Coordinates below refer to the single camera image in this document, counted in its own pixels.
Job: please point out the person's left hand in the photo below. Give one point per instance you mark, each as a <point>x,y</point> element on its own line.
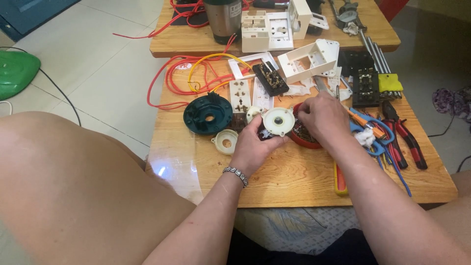
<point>254,147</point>

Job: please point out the person's right hand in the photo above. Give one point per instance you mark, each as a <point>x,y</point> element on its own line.
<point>327,117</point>

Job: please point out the person's right fingers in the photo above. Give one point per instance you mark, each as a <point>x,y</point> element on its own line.
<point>304,114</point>

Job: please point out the white round plastic gear housing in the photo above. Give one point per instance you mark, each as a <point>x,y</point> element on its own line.
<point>278,120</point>

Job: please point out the heap of brass screws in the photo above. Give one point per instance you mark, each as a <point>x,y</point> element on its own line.
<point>302,133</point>

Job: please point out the red round bowl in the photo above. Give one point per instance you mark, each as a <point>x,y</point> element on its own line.
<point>305,142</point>

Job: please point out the flat metal blade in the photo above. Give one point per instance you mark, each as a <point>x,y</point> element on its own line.
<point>321,84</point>

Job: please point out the white socket insert panel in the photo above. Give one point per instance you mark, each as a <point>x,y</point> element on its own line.
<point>240,95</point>
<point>262,96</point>

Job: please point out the black terminal block brass contacts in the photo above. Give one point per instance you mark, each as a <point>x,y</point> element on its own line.
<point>271,79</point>

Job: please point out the small white round plastic cap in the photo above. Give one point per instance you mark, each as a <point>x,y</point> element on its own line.
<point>252,112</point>

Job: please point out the crumpled white tissue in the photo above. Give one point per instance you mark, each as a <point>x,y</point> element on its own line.
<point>365,138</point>

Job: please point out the white open plastic socket box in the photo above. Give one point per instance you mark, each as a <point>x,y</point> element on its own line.
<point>323,51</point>

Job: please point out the white multi socket housing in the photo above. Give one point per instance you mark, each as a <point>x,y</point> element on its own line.
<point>266,35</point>

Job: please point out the hex key set yellow holder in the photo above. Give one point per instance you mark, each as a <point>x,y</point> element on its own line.
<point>390,84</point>

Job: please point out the white plastic box cover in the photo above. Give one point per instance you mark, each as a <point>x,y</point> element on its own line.
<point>302,18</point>

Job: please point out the red black cutting pliers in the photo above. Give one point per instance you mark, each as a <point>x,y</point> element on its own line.
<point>397,147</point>

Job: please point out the dark green round plastic base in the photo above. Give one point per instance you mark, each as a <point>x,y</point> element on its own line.
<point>200,117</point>

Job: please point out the red black combination pliers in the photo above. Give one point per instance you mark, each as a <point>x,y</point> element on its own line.
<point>412,143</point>

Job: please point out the grey patterned floor mat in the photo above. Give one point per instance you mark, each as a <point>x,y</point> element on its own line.
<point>294,228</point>

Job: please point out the steel insulated mug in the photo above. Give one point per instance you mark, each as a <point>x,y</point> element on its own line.
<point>222,18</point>

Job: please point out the red plastic stool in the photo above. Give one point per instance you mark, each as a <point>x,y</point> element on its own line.
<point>392,7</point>

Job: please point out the person's black shorts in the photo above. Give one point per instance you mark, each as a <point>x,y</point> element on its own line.
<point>331,250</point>

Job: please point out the purple floral cloth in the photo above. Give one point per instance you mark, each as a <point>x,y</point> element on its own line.
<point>454,101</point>

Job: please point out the black mat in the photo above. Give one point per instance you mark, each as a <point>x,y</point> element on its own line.
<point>182,18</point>

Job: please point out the person's right leg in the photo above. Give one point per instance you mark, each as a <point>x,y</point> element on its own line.
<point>454,213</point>

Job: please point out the person's leg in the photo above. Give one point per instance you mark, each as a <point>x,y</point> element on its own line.
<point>454,213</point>
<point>81,191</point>

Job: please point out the person's left leg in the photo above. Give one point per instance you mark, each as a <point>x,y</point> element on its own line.
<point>81,191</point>

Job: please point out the green plastic fan base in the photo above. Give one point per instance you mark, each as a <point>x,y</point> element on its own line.
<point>16,73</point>

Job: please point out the blue door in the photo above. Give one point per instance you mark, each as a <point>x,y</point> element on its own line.
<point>25,14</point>

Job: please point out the black switch block metal contacts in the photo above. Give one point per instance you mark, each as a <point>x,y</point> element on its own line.
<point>365,90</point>

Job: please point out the brown plastic switch part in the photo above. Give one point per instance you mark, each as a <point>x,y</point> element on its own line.
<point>238,123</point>

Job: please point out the black plastic base plate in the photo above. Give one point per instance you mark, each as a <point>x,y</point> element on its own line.
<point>353,60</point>

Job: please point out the white rectangular frame plate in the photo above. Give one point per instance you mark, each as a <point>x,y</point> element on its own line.
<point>235,68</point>

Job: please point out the small white plastic frame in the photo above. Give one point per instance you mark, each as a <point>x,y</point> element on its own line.
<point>319,21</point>

